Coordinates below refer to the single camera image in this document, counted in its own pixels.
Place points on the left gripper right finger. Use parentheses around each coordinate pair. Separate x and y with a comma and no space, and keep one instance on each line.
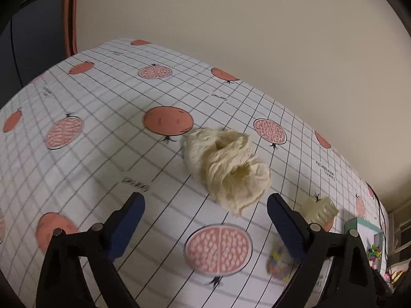
(293,229)

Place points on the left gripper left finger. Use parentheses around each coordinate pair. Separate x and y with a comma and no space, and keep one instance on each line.
(111,238)

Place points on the teal rimmed white tray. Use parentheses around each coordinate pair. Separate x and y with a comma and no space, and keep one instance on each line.
(351,281)

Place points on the colourful bead ball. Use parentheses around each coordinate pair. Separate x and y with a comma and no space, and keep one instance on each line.
(374,252)

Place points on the pomegranate grid tablecloth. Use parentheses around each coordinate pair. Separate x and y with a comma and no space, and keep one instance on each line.
(79,148)

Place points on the cream crumpled cloth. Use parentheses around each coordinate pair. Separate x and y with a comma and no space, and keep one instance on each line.
(224,164)

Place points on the dark blue cabinet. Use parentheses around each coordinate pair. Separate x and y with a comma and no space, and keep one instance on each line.
(31,41)

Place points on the orange bed frame edge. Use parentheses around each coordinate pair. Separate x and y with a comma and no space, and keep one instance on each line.
(69,15)

